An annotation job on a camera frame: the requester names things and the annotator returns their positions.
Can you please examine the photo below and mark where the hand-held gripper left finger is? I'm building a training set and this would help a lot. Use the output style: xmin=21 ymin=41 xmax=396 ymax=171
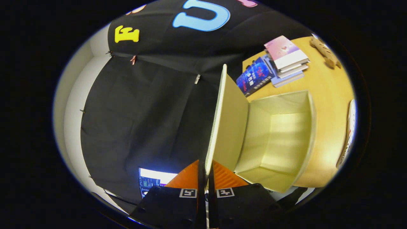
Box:
xmin=130 ymin=160 xmax=204 ymax=229

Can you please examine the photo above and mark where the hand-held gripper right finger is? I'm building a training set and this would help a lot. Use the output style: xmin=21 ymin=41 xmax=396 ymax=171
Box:
xmin=208 ymin=160 xmax=283 ymax=229

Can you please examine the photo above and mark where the green fabric storage box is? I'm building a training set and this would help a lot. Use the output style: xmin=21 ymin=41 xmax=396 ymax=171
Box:
xmin=205 ymin=64 xmax=317 ymax=193

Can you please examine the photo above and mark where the white canvas shoe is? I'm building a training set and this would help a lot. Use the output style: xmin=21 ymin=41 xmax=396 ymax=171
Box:
xmin=336 ymin=99 xmax=357 ymax=169

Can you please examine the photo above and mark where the computer monitor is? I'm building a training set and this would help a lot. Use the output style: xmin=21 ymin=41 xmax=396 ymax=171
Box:
xmin=138 ymin=168 xmax=178 ymax=198

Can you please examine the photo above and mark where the black backdrop cloth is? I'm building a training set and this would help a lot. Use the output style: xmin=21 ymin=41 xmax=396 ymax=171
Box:
xmin=80 ymin=0 xmax=314 ymax=205

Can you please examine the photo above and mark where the dark blue book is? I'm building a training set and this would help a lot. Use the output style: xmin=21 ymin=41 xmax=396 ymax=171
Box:
xmin=236 ymin=57 xmax=274 ymax=97

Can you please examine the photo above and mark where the grey blue book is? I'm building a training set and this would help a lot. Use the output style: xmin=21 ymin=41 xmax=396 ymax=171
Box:
xmin=262 ymin=54 xmax=305 ymax=88

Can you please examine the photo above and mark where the thin white book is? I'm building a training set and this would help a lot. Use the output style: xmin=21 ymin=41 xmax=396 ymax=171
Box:
xmin=277 ymin=64 xmax=309 ymax=78

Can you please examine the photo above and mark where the pink cover book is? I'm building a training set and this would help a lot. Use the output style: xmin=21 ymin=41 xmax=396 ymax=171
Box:
xmin=264 ymin=35 xmax=310 ymax=70

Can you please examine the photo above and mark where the brown plush toy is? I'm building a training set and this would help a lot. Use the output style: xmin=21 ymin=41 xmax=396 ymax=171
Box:
xmin=310 ymin=36 xmax=342 ymax=69

